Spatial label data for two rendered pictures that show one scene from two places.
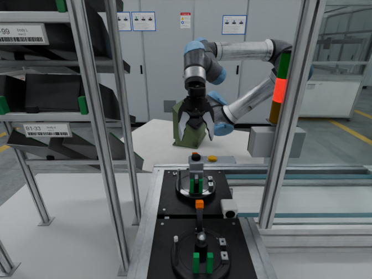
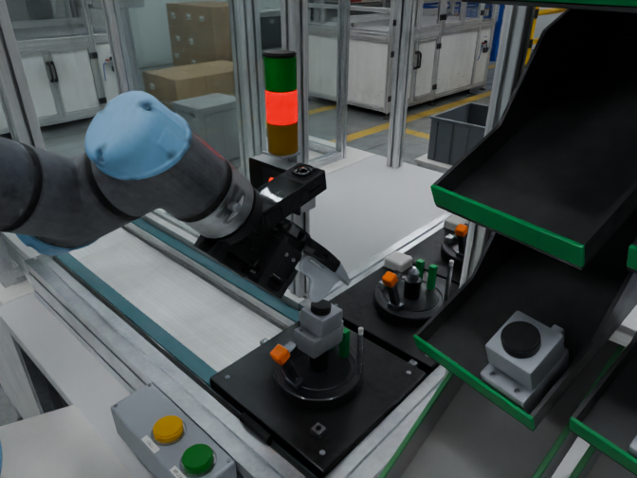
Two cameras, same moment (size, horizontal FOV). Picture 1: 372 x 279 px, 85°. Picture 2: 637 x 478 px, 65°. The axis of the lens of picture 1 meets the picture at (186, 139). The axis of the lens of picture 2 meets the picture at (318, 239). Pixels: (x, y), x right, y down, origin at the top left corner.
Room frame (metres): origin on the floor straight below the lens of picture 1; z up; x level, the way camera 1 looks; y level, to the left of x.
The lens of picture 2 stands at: (1.00, 0.36, 1.53)
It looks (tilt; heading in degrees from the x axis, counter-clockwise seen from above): 29 degrees down; 223
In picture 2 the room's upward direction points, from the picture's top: straight up
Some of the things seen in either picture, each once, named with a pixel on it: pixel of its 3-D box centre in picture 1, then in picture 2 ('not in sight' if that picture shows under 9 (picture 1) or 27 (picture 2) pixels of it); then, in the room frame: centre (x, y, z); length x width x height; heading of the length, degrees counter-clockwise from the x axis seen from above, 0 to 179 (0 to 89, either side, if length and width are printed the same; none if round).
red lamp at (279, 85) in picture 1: (286, 89); (282, 105); (0.46, -0.22, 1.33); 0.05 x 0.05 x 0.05
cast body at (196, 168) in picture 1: (196, 166); (323, 321); (0.56, -0.03, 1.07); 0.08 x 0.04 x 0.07; 1
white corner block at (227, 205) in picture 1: (228, 208); not in sight; (0.48, -0.13, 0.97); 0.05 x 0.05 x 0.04; 0
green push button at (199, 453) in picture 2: not in sight; (198, 460); (0.79, -0.05, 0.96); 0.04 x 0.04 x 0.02
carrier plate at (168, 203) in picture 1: (195, 190); (318, 379); (0.58, -0.03, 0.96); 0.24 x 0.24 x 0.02; 0
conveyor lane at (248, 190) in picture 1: (280, 206); (217, 317); (0.55, -0.33, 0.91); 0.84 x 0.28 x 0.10; 90
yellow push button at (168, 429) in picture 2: (212, 159); (168, 431); (0.79, -0.12, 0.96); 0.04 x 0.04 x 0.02
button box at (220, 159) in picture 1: (211, 165); (172, 446); (0.79, -0.12, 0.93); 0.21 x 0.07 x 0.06; 90
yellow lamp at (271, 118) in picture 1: (282, 111); (282, 136); (0.46, -0.22, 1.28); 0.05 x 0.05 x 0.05
